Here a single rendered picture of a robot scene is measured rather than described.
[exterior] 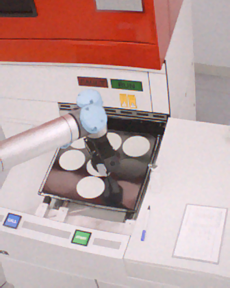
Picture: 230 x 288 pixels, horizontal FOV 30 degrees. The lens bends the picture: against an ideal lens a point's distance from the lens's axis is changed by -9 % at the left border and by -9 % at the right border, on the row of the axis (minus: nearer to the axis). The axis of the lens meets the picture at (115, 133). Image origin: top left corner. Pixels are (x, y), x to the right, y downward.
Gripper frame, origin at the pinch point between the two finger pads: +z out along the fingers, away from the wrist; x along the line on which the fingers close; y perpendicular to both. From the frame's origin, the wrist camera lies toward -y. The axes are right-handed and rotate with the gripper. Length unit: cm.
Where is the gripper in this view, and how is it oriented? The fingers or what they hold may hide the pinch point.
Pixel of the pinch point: (107, 174)
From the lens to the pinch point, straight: 160.7
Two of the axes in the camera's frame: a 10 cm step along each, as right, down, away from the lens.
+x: -9.0, 3.9, -2.2
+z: 1.2, 6.9, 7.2
